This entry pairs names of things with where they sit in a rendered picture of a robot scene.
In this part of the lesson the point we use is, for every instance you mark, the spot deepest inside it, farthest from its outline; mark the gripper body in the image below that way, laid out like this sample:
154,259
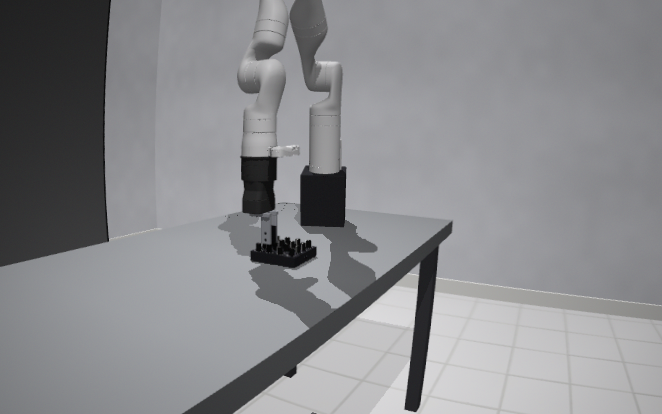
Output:
259,170

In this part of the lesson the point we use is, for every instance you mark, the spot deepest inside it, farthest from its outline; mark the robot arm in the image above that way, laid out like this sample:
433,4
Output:
309,26

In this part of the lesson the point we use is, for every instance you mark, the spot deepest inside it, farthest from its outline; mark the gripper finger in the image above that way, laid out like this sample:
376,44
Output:
266,230
274,225

